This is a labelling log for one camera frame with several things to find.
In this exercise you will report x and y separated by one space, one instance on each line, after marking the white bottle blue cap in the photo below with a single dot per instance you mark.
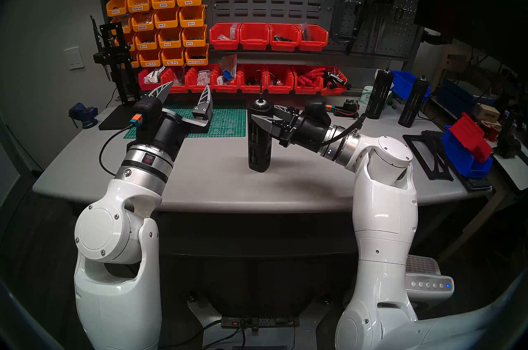
220 80

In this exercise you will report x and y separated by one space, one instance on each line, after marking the orange bin labelled M3-4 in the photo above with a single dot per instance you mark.
192 22

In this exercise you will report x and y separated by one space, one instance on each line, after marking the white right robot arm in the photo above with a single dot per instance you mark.
383 209

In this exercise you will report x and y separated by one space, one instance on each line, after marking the orange bin labelled M2.5-6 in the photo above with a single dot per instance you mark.
150 63

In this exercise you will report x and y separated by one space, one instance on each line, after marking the blue stacking bin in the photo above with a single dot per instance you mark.
462 157

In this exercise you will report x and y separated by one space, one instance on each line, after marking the white wall switch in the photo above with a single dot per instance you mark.
74 58

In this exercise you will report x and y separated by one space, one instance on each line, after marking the thin steel screwdriver bit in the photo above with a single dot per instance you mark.
260 89

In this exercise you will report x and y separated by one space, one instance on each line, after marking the orange bin labelled M3X8 BAD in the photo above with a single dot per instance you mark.
139 7

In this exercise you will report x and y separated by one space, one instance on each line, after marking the black bench device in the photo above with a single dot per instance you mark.
509 146

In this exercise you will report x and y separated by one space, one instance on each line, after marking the black metal stand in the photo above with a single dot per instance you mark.
123 118

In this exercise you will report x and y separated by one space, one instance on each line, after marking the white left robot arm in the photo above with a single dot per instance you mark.
115 312

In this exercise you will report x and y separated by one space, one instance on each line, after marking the orange bin labelled M4-6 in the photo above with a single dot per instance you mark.
167 23

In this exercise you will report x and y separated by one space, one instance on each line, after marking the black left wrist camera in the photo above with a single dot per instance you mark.
148 108

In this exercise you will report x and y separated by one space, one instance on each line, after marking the orange bin labelled M3-12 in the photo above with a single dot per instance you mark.
146 46

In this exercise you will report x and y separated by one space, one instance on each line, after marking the black and red tool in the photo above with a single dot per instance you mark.
338 79

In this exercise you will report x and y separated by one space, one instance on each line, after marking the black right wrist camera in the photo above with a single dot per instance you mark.
317 106

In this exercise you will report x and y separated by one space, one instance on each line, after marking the grey C-clamp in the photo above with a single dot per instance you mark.
335 21

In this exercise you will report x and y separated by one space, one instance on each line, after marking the red stacking bin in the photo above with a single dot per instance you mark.
470 135

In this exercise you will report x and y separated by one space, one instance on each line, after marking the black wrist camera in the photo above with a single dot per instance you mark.
148 108
317 106

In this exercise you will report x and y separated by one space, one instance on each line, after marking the clear labelled parts packet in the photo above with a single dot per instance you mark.
203 78

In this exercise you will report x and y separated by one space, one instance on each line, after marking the black keyboard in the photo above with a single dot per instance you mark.
478 185

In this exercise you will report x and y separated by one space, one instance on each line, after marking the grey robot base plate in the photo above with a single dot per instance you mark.
208 322

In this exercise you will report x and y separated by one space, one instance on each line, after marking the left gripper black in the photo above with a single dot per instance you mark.
165 135

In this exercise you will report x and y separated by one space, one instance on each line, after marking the red storage bin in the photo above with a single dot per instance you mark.
225 45
308 90
335 92
313 46
192 88
226 89
284 46
254 45
249 89
142 85
280 90
179 89

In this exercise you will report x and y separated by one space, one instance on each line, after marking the orange screw bin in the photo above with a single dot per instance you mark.
135 62
132 44
128 28

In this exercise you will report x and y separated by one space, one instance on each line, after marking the small blue vise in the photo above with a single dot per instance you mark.
83 115

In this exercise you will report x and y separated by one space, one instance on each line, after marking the orange bin labelled M2.5-5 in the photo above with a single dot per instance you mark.
173 62

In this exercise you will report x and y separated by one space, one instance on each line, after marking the flat black metal frame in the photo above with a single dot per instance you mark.
441 178

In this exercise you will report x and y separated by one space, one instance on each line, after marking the orange bin labelled M4X4X6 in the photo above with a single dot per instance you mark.
142 26

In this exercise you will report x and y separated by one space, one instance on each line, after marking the orange bin labelled M3-8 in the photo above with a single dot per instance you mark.
170 44

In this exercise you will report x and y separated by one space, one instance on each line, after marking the green white tissue box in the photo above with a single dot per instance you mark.
364 97

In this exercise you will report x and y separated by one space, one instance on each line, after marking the white crumpled plastic bag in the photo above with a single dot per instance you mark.
154 75

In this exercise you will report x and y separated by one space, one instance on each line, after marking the green cutting mat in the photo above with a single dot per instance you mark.
222 122

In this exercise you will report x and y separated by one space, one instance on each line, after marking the open blue plastic bin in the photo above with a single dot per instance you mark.
403 83

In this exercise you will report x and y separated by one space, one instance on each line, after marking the black electric screwdriver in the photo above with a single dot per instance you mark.
413 104
260 151
379 93

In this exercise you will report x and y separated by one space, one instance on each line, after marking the orange bin labelled M3X5X4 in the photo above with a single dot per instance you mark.
117 11

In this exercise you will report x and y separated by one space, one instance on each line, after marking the orange bin labelled M3-6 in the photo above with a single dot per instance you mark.
194 42

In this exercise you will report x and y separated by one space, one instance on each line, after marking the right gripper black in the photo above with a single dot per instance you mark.
311 135

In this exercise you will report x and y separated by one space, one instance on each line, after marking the black power strip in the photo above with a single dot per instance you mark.
264 321

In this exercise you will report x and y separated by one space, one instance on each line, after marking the small cardboard box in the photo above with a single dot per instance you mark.
489 112

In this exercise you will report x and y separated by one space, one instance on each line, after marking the dark blue crate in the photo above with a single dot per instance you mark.
453 97

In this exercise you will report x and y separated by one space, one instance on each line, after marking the silver foil packet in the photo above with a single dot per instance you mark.
229 64

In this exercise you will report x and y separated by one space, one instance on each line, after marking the clear plastic parts bag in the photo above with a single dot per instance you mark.
305 30
234 31

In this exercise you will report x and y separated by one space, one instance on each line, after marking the orange bin labelled M4-0.7X6 HEX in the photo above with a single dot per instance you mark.
196 60

